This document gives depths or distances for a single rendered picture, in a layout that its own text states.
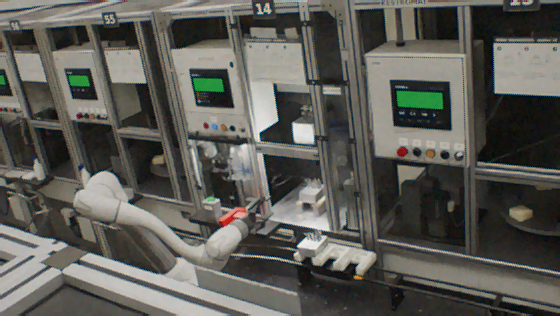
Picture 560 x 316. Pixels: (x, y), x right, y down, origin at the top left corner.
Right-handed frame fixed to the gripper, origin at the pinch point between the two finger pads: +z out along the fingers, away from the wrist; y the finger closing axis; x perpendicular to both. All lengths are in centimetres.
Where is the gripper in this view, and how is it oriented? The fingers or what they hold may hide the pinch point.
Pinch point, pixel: (267, 206)
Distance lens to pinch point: 276.7
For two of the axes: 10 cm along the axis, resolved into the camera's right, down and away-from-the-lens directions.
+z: 5.5, -3.9, 7.4
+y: -1.4, -9.1, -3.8
